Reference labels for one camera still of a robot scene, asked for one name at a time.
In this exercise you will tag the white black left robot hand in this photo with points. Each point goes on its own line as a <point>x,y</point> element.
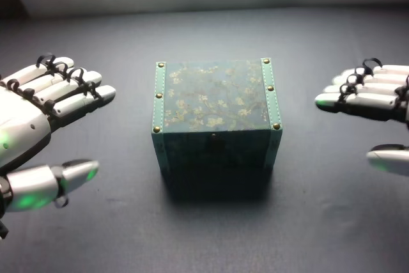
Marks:
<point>22,119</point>

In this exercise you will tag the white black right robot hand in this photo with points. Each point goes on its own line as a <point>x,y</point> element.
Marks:
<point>377,100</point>

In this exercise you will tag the teal floral print lidded box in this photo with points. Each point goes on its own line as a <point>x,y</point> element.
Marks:
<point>214,100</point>

